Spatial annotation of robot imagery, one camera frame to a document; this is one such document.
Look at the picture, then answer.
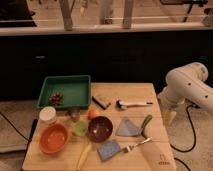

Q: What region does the white lidded jar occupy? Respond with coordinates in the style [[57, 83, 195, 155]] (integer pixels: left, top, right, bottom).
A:
[[39, 106, 57, 124]]

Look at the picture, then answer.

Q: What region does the white handled dish brush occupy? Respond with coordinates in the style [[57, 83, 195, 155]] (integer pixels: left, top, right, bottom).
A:
[[116, 100, 152, 110]]

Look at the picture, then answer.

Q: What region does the red berry cluster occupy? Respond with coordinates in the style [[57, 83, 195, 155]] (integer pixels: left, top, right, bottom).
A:
[[49, 92, 62, 106]]

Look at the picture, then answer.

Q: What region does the blue sponge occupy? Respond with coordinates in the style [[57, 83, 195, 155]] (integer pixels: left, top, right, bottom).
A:
[[97, 140, 121, 161]]

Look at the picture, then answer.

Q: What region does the black cable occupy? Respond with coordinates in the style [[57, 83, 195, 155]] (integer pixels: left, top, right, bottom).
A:
[[169, 104, 198, 154]]

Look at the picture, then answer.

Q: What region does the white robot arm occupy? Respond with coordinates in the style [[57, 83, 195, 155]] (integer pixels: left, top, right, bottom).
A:
[[157, 62, 213, 126]]

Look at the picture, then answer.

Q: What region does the yellow banana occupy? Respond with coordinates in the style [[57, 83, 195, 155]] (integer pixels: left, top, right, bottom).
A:
[[76, 143, 92, 171]]

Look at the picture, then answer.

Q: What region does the silver fork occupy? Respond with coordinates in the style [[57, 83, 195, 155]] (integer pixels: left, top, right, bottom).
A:
[[122, 137, 152, 153]]

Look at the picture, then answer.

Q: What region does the dark maroon bowl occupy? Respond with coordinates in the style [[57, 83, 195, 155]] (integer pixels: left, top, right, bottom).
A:
[[88, 116, 113, 143]]

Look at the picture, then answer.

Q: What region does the small brown cup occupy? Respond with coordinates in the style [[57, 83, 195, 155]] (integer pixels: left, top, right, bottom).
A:
[[68, 108, 80, 122]]

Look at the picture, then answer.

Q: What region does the orange fruit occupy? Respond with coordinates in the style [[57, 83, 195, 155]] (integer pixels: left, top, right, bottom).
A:
[[88, 109, 99, 120]]

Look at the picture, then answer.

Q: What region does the orange bowl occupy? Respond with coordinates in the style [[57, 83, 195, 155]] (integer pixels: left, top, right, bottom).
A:
[[39, 124, 69, 155]]

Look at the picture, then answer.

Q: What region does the green plastic tray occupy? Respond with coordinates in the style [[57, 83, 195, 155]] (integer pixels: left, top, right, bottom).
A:
[[37, 75, 91, 110]]

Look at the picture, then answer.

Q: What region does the small green cup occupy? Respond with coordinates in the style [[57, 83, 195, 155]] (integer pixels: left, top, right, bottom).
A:
[[73, 121, 88, 137]]

